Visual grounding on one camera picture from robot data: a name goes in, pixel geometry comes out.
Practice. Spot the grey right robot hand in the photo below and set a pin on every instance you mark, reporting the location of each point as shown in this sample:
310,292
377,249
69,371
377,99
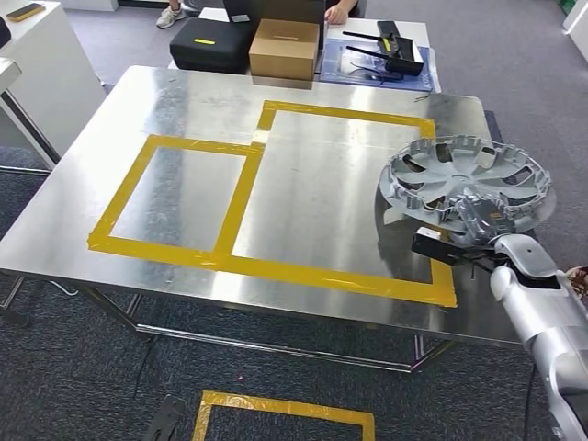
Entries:
484,222

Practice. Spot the silver plastic wheel hubcap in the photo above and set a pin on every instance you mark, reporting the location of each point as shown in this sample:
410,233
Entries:
427,176

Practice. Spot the white steel-legged workbench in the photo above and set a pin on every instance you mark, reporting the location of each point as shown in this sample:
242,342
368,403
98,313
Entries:
321,201
7,68

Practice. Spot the black router with antennas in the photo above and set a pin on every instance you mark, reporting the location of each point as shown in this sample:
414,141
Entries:
406,58

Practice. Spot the white plinth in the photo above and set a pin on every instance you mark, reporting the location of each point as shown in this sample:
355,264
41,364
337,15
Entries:
579,30

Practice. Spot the blue desk mat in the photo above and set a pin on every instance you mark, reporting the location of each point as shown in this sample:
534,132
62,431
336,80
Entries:
335,70

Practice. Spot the person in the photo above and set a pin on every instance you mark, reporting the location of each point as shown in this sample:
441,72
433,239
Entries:
337,13
167,17

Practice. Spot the brown cardboard box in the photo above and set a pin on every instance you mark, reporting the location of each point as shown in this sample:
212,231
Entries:
282,58

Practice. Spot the yellow floor tape square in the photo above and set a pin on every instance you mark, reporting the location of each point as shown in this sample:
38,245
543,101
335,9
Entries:
284,406

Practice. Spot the small grey card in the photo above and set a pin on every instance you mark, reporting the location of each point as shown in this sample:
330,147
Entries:
240,18

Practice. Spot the black case yellow label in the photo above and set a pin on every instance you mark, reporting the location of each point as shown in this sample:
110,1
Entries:
207,55

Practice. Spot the phone in yellow case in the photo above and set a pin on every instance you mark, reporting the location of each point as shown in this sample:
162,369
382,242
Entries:
25,11

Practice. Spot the black rounded pouch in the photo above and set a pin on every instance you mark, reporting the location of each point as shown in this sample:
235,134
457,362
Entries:
4,33

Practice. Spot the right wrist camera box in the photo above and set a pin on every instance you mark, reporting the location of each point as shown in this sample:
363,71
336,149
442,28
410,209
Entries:
432,246

